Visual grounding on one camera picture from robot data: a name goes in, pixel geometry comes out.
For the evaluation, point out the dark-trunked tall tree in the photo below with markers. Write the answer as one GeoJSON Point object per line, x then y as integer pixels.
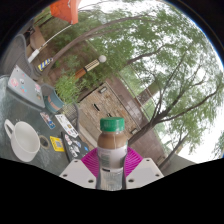
{"type": "Point", "coordinates": [146, 128]}

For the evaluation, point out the yellow card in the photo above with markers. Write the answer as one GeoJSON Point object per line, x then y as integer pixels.
{"type": "Point", "coordinates": [57, 144]}

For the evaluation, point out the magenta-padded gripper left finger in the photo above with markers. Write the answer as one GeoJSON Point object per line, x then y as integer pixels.
{"type": "Point", "coordinates": [78, 173]}

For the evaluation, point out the white sheet with stickers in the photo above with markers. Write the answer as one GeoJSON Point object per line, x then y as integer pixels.
{"type": "Point", "coordinates": [66, 125]}

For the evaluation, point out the black wall lantern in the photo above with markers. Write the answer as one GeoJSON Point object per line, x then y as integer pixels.
{"type": "Point", "coordinates": [103, 89]}
{"type": "Point", "coordinates": [134, 131]}

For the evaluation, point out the green plant in teal pot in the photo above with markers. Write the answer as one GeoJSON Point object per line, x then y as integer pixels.
{"type": "Point", "coordinates": [53, 100]}

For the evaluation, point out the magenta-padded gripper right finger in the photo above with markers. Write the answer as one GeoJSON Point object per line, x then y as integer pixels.
{"type": "Point", "coordinates": [145, 171]}

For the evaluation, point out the grey laptop with stickers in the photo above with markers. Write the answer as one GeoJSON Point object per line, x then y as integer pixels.
{"type": "Point", "coordinates": [25, 86]}

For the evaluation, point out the black laptop with stickers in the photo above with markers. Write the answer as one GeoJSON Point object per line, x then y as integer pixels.
{"type": "Point", "coordinates": [75, 146]}

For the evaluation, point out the green-capped clear drink bottle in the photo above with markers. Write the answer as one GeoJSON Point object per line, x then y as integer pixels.
{"type": "Point", "coordinates": [112, 150]}

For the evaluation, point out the leaning grey-trunked tree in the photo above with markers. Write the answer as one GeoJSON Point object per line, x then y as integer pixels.
{"type": "Point", "coordinates": [73, 43]}

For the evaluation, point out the white ceramic mug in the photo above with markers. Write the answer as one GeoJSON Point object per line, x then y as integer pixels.
{"type": "Point", "coordinates": [25, 141]}

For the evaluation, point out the slender tree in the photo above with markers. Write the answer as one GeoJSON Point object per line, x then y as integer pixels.
{"type": "Point", "coordinates": [173, 148]}

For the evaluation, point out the blue yellow striped post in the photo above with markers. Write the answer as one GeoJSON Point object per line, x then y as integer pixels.
{"type": "Point", "coordinates": [45, 64]}

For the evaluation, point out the globe-topped garden lamp post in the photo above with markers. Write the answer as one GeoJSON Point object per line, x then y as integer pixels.
{"type": "Point", "coordinates": [88, 66]}

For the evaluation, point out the small blue card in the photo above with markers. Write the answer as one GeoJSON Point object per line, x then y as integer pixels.
{"type": "Point", "coordinates": [47, 120]}

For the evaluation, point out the orange patio umbrella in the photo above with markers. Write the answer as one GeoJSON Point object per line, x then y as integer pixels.
{"type": "Point", "coordinates": [65, 10]}

